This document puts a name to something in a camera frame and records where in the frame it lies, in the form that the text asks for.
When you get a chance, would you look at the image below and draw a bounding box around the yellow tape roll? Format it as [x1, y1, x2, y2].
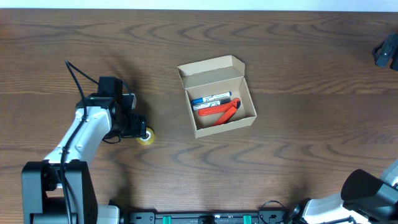
[136, 127, 155, 146]

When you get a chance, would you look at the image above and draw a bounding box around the black marker pen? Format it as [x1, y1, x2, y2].
[192, 98, 231, 111]

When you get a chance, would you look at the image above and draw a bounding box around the red utility knife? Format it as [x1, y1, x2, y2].
[198, 98, 241, 116]

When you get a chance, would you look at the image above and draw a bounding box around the blue marker pen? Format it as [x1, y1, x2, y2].
[191, 91, 232, 105]

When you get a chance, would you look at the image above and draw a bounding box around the red and chrome stapler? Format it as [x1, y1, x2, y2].
[214, 106, 237, 126]

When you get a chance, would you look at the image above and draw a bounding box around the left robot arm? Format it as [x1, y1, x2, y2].
[21, 77, 152, 223]

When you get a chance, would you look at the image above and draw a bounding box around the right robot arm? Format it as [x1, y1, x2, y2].
[289, 161, 397, 223]

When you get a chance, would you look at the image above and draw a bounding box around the open cardboard box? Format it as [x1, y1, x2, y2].
[178, 55, 257, 138]

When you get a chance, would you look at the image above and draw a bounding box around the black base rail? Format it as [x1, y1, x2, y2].
[129, 208, 286, 224]

